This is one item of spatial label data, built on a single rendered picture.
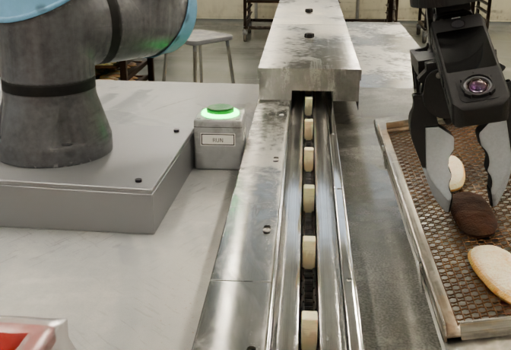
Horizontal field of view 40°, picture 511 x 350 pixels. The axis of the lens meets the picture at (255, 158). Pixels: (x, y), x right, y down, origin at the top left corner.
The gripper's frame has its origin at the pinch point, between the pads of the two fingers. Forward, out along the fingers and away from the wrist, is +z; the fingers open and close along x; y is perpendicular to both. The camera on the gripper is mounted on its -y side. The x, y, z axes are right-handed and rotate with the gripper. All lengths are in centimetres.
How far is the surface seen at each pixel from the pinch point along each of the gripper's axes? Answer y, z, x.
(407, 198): 5.4, 1.5, 5.4
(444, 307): -15.9, 1.4, 5.3
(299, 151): 31.9, 3.7, 17.8
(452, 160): 12.8, 0.7, -0.6
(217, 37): 358, 35, 79
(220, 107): 34.5, -3.8, 28.2
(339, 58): 66, -2, 10
